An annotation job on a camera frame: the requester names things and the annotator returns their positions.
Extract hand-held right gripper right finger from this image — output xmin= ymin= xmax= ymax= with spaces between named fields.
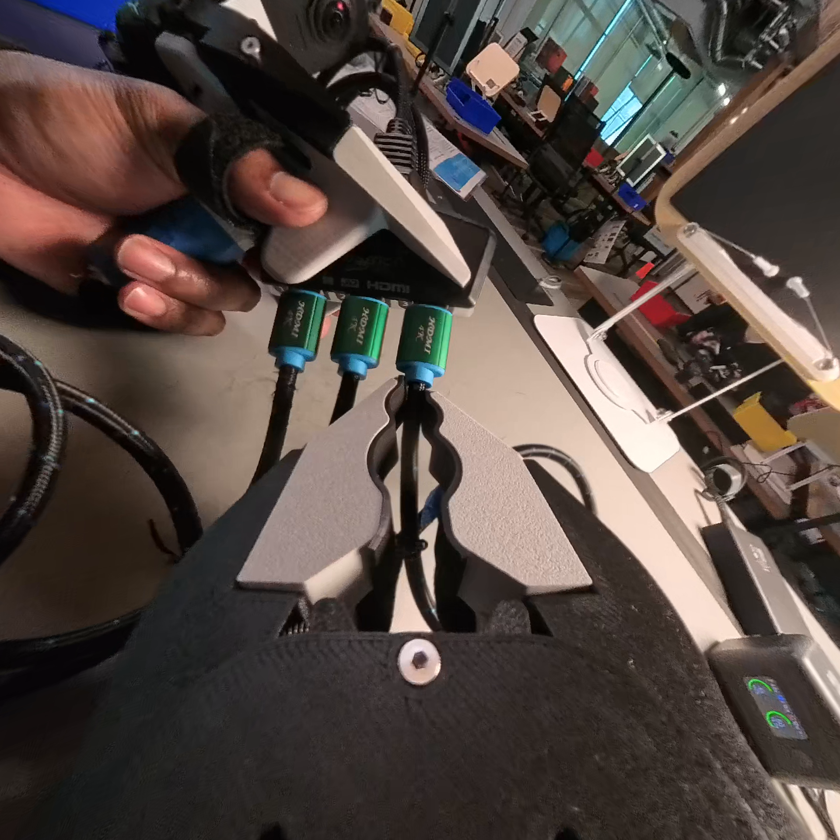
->
xmin=420 ymin=390 xmax=595 ymax=601

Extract small blue bin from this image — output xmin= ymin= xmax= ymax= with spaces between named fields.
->
xmin=446 ymin=77 xmax=503 ymax=135

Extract white desk stand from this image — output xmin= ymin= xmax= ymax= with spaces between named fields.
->
xmin=533 ymin=223 xmax=840 ymax=473

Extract beige chair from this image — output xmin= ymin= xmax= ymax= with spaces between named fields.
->
xmin=533 ymin=84 xmax=567 ymax=127
xmin=465 ymin=42 xmax=521 ymax=99

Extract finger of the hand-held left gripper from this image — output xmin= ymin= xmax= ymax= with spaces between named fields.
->
xmin=261 ymin=125 xmax=473 ymax=290

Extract black hdmi switch box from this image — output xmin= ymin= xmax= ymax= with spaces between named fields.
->
xmin=266 ymin=213 xmax=497 ymax=319

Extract yellow box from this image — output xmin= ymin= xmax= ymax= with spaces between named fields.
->
xmin=734 ymin=392 xmax=798 ymax=454

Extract printed paper sheets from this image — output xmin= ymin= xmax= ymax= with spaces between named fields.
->
xmin=354 ymin=98 xmax=488 ymax=201

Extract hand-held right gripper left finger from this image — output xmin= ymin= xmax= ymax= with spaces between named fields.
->
xmin=235 ymin=377 xmax=403 ymax=601

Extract black office chair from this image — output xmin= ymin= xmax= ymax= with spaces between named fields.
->
xmin=530 ymin=97 xmax=606 ymax=199

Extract person's left hand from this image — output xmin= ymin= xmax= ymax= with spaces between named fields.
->
xmin=0 ymin=51 xmax=329 ymax=337

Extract red box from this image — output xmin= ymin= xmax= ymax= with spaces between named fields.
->
xmin=633 ymin=282 xmax=690 ymax=329

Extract dark curved panel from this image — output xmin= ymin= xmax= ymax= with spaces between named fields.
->
xmin=655 ymin=39 xmax=840 ymax=342

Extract blue bucket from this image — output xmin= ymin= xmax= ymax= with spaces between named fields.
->
xmin=541 ymin=220 xmax=585 ymax=263

